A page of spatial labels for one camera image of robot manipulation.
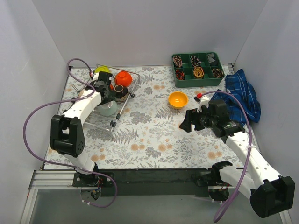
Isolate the yellow bowl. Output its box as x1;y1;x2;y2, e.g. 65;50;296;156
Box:
169;91;188;109

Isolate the mint green bowl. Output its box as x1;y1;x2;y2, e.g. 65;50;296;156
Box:
97;101;118;117

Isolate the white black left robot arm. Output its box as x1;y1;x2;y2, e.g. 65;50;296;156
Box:
50;71;114;175

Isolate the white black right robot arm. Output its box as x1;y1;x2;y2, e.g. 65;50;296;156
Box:
179;97;295;218

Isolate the lime green bowl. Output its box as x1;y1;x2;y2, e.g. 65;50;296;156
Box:
94;66;111;73

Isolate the black patterned bowl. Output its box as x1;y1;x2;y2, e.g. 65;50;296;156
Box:
114;84;129;103

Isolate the orange bowl rear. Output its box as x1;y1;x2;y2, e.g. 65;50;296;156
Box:
115;71;132;87

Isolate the blue plaid cloth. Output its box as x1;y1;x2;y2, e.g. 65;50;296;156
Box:
211;69;261;125

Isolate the green compartment tray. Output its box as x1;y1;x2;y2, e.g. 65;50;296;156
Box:
171;52;225;88

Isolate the floral table mat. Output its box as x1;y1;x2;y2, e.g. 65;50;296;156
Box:
43;66;252;170

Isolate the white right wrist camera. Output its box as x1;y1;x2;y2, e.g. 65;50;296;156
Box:
194;93;210;112

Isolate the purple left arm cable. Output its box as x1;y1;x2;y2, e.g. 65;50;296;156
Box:
22;58;117;208

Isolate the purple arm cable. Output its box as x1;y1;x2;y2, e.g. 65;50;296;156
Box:
200;91;254;223
22;58;117;208

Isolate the metal wire dish rack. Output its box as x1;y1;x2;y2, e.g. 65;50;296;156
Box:
70;63;141;138

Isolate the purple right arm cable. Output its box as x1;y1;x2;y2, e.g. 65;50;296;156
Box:
200;91;254;223

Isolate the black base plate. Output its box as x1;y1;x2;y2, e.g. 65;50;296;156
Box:
72;168;229;201

